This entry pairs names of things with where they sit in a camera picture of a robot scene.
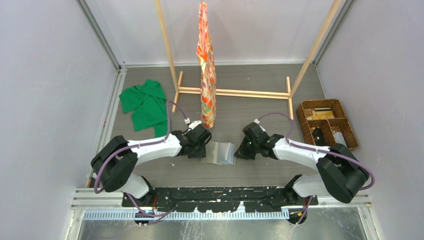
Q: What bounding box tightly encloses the wooden hanging rack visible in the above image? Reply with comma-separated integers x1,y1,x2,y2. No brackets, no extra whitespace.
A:
154,0,342,120

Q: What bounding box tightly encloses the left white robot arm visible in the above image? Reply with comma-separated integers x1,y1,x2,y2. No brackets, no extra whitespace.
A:
90,121,212,207

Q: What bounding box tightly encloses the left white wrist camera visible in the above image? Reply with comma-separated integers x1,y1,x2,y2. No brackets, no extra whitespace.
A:
184,118,202,130

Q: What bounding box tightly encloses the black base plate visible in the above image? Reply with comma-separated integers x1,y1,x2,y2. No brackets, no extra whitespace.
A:
135,186,309,213

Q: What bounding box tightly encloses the brown wicker basket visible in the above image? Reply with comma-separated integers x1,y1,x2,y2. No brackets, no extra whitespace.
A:
296,98,359,151

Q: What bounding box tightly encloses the gold card in basket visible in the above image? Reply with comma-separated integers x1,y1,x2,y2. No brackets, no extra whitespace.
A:
305,107,335,121

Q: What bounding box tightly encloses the white paper in basket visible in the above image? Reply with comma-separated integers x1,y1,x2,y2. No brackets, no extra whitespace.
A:
332,130,348,147

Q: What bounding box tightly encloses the green cloth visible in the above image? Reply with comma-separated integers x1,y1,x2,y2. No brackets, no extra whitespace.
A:
119,79,168,138

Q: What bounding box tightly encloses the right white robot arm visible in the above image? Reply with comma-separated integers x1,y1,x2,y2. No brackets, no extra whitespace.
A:
234,122,375,205

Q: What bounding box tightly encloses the orange patterned hanging cloth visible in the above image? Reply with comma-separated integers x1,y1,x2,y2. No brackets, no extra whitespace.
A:
196,1,217,128

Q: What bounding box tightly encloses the grey card holder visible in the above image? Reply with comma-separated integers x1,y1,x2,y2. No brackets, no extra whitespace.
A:
200,141,236,166

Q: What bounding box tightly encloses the black object in basket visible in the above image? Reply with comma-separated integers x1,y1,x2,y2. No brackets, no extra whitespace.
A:
312,127,327,146

